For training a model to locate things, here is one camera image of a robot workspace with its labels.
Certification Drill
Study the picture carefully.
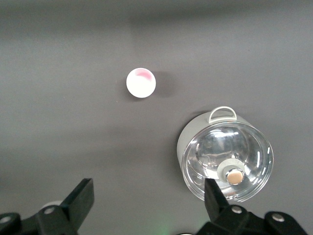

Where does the pink plastic cup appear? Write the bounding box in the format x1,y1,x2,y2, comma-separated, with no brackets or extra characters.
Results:
126,67,157,98

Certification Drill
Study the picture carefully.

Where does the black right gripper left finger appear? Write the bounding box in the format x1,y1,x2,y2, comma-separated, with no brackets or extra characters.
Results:
0,178,95,235

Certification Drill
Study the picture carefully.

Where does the grey pot with loop handles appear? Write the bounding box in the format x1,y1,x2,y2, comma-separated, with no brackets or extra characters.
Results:
176,105,274,203

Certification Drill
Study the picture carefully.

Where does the glass lid with copper knob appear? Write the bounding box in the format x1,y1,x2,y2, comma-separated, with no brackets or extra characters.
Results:
181,121,274,203

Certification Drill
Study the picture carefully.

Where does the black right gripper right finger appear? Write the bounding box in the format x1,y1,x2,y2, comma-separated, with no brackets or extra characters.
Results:
195,178,309,235

